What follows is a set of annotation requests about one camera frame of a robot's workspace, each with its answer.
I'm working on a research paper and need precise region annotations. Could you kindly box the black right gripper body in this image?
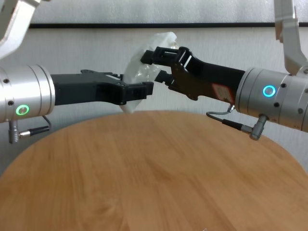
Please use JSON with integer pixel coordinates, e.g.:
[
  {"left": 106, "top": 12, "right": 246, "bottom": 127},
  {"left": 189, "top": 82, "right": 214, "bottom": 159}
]
[{"left": 168, "top": 51, "right": 246, "bottom": 106}]

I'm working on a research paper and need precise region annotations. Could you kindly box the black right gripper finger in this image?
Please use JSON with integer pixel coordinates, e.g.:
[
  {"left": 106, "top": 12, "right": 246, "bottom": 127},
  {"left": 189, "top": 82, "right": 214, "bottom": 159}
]
[
  {"left": 155, "top": 70, "right": 175, "bottom": 90},
  {"left": 140, "top": 46, "right": 194, "bottom": 72}
]

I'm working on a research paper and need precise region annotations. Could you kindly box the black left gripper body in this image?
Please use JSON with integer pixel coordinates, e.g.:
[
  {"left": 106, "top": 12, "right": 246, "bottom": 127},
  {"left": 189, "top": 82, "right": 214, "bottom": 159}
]
[{"left": 50, "top": 69, "right": 126, "bottom": 106}]

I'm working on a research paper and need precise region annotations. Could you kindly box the white plastic-wrapped sandbag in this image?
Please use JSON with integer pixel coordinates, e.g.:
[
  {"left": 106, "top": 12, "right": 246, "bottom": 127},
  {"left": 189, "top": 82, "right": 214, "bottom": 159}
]
[{"left": 119, "top": 31, "right": 178, "bottom": 114}]

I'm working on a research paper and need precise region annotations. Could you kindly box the black wall rail strip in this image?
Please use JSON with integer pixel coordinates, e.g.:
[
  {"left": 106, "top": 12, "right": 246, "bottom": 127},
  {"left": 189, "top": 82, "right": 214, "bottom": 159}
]
[{"left": 30, "top": 21, "right": 308, "bottom": 30}]

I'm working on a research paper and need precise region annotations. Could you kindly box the left arm connector cable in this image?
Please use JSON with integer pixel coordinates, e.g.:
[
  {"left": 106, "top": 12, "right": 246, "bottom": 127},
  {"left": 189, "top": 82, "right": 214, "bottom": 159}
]
[{"left": 9, "top": 115, "right": 51, "bottom": 144}]

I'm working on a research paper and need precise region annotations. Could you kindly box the arm connector cable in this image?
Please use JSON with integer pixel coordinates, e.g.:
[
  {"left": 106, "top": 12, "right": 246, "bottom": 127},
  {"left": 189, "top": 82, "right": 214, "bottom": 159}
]
[
  {"left": 9, "top": 115, "right": 51, "bottom": 144},
  {"left": 206, "top": 104, "right": 270, "bottom": 141}
]

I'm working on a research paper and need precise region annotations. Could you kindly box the right arm connector cable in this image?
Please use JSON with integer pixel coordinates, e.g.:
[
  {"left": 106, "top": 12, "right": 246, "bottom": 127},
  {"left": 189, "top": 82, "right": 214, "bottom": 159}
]
[{"left": 206, "top": 104, "right": 270, "bottom": 141}]

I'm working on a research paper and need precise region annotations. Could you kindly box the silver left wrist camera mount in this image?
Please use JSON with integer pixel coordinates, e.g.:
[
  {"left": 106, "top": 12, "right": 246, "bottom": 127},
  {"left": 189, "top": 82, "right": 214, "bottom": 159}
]
[{"left": 0, "top": 0, "right": 50, "bottom": 60}]

